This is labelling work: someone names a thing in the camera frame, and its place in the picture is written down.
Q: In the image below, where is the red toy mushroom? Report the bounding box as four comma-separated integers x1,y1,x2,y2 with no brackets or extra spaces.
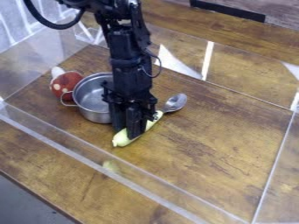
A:
49,66,82,102

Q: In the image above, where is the green handled metal spoon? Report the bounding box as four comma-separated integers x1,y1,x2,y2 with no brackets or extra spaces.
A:
112,94,186,147

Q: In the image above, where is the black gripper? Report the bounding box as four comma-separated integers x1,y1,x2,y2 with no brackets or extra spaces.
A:
101,80,157,139

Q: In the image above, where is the clear acrylic enclosure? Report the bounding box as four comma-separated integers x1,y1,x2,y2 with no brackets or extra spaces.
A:
0,0,299,224

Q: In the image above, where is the small steel pot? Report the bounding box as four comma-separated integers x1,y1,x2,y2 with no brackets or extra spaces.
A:
60,73,112,123

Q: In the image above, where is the black bar on table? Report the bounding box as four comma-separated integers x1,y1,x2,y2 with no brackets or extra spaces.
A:
189,0,267,23

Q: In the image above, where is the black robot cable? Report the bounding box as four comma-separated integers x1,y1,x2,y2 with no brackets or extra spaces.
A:
22,0,86,31

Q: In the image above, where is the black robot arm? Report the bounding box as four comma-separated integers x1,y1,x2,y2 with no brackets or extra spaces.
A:
57,0,157,139

